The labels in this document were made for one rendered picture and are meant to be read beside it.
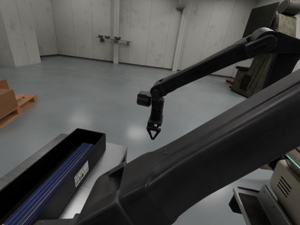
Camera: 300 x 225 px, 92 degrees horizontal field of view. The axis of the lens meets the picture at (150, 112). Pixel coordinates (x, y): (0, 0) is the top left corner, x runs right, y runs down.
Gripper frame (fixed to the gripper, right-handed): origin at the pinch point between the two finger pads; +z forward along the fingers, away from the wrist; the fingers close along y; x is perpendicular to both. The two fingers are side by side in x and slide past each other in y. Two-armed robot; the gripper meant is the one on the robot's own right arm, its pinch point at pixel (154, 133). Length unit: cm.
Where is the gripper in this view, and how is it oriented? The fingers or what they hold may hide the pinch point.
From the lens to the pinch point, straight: 77.0
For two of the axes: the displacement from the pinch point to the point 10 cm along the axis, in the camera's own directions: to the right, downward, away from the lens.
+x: 9.8, 1.6, -1.1
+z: -1.0, 9.0, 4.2
